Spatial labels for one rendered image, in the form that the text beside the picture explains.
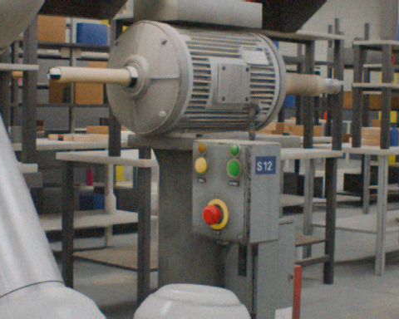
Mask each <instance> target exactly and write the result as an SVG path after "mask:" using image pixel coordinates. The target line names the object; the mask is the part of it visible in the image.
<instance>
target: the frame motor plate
mask: <svg viewBox="0 0 399 319"><path fill-rule="evenodd" d="M255 137H256V138H255V139H256V141H263V142H279V143H280V144H281V149H285V148H299V147H301V137H300V136H293V135H289V132H284V133H283V135H265V134H257V136H255ZM195 140H245V141H249V136H204V135H203V134H196V137H169V136H144V135H135V134H129V135H128V136H127V145H128V146H129V147H145V148H154V149H164V150H183V151H193V143H194V141H195Z"/></svg>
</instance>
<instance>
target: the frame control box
mask: <svg viewBox="0 0 399 319"><path fill-rule="evenodd" d="M200 141H205V142H206V143H207V145H208V151H207V153H206V154H205V155H200V154H199V152H198V151H197V145H198V143H199V142H200ZM235 142H236V143H238V144H239V146H240V150H241V151H240V154H239V157H237V158H235V157H232V156H231V155H230V154H229V147H230V146H231V145H232V144H233V143H235ZM199 158H204V161H205V162H206V170H205V172H204V173H200V172H198V171H197V169H196V168H195V162H196V161H197V160H198V159H199ZM231 161H236V162H238V163H239V173H238V175H236V176H232V175H230V174H229V171H228V166H229V162H231ZM280 161H281V144H280V143H279V142H263V141H245V140H195V141H194V143H193V182H192V223H191V234H192V236H195V237H199V238H207V239H211V240H215V241H217V244H218V248H219V251H218V263H219V264H224V263H226V261H227V259H229V255H230V254H231V252H232V250H233V248H234V245H235V244H240V245H255V244H261V243H269V242H274V241H278V222H279V191H280ZM208 205H214V206H215V207H217V208H218V210H219V211H220V213H221V216H220V218H219V221H218V223H216V224H215V225H208V224H207V223H206V222H205V221H204V217H203V212H204V207H206V206H208Z"/></svg>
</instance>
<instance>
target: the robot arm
mask: <svg viewBox="0 0 399 319"><path fill-rule="evenodd" d="M44 2H45V0H0V54H1V53H2V52H4V51H5V50H6V49H7V48H8V47H9V46H10V45H11V44H12V42H13V41H14V40H15V39H16V38H17V37H18V36H19V35H20V34H21V33H23V32H24V31H25V30H26V28H27V27H28V25H29V24H30V22H31V21H32V19H34V17H35V15H37V13H38V11H39V10H40V8H41V6H42V5H43V3H44ZM41 187H42V172H38V173H24V174H22V172H21V169H20V166H19V164H18V162H17V157H16V155H15V154H14V152H13V149H12V145H11V143H10V140H9V139H8V134H7V132H6V130H5V125H4V124H3V122H2V119H1V115H0V319H106V318H105V316H104V315H102V314H101V311H99V310H98V308H97V306H96V304H95V302H94V301H92V300H91V299H90V298H89V297H86V296H84V295H82V294H81V293H79V292H76V291H74V290H72V289H70V288H69V287H65V285H64V281H63V279H62V275H61V274H60V272H59V268H58V266H57V263H56V261H55V259H54V256H53V253H52V250H51V248H50V246H49V242H48V241H47V237H46V235H45V233H44V229H43V226H42V224H41V223H40V220H39V217H38V214H37V211H36V209H35V208H34V203H33V202H32V198H31V196H30V193H29V190H28V189H30V188H41ZM133 318H134V319H251V317H250V315H249V314H248V312H247V309H246V307H245V305H244V304H241V302H240V301H239V300H238V298H237V297H236V296H235V295H234V294H233V292H230V291H229V290H226V289H223V288H220V287H208V286H202V285H194V284H171V285H167V286H165V287H161V288H160V290H158V291H156V292H154V293H152V294H151V295H150V296H148V297H147V298H146V300H144V301H143V302H142V304H141V305H140V306H139V308H138V309H137V311H136V312H135V314H134V317H133Z"/></svg>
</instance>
